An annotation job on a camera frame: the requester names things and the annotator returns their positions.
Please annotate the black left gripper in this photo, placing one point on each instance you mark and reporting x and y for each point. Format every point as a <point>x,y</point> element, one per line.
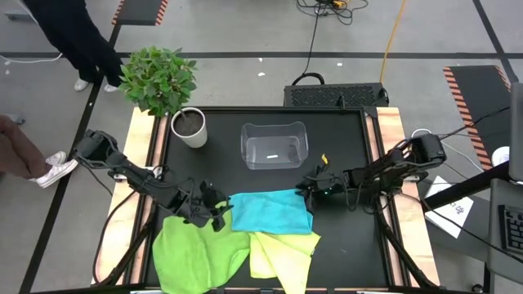
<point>202,212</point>

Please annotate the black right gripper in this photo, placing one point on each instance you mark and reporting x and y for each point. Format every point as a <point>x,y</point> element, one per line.
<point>327,183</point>

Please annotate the teal blue microfiber towel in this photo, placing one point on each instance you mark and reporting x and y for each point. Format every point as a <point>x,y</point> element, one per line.
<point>269,212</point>

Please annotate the yellow-green microfiber towel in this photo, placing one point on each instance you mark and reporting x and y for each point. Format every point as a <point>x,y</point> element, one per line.
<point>286,261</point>

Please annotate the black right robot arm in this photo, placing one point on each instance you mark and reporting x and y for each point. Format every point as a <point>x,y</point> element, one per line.
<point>392,163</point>

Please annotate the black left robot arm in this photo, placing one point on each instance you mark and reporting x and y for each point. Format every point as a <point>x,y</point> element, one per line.
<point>139,177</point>

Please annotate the bright green microfiber towel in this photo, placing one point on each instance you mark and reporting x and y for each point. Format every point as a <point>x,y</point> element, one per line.
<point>196,257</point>

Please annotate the yellow tape tag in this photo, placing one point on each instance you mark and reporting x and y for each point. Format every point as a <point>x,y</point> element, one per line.
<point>324,158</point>

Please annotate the clear plastic bin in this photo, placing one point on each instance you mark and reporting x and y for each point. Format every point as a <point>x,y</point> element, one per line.
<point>274,143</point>

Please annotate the white plant pot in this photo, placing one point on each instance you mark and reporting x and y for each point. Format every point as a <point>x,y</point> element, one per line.
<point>189,130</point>

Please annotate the black perforated computer case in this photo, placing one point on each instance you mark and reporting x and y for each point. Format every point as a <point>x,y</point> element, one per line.
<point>335,96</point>

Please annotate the light wooden side board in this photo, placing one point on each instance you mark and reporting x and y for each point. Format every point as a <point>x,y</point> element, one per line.
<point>141,126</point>
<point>392,122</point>

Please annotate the white paper sheet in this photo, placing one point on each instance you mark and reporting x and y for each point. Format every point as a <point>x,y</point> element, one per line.
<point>453,212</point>

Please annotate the green leafy plant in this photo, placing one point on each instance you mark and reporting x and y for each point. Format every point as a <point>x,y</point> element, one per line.
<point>157,79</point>

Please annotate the black diagonal beam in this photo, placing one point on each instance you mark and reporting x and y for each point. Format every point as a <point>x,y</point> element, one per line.
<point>466,188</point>

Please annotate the black hazard-striped floor mat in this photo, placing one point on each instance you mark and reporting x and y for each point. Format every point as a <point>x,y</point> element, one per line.
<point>141,11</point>
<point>482,106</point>

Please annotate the white round cup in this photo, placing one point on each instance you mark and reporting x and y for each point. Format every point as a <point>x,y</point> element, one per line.
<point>501,157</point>

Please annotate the grey desk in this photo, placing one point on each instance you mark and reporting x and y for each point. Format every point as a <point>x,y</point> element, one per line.
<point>506,192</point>

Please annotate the black keyboard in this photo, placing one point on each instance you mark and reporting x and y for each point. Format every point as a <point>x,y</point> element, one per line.
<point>512,228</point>

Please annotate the person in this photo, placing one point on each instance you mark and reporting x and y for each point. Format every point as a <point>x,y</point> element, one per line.
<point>73,32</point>
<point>16,151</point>

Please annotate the grey monitor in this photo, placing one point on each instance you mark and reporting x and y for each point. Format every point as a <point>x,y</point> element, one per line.
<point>517,130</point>

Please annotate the grey desk foot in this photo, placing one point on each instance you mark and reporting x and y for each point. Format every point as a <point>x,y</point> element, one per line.
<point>18,16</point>
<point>19,119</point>

